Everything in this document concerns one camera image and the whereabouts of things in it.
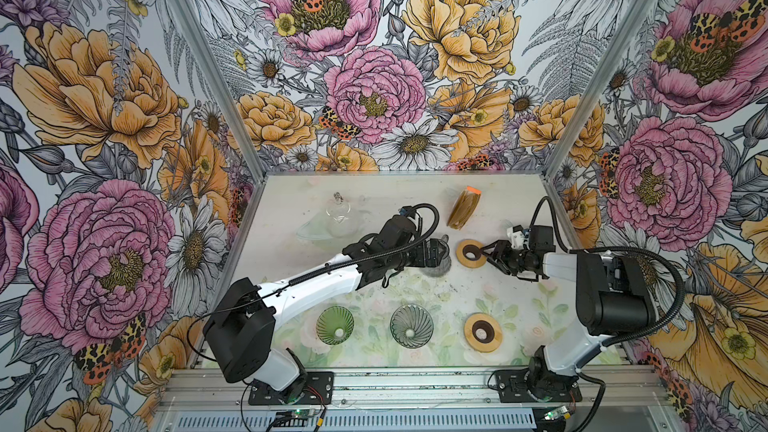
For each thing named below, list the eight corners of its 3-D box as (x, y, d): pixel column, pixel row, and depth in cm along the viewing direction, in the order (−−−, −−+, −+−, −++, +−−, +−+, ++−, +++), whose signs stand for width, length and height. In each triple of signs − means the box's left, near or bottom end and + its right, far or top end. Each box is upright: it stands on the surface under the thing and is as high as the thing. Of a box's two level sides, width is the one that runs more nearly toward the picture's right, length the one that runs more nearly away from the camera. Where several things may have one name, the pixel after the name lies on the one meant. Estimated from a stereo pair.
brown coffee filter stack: (446, 224, 108) (450, 207, 101) (462, 202, 115) (467, 184, 108) (461, 232, 106) (466, 214, 99) (476, 209, 113) (482, 191, 105)
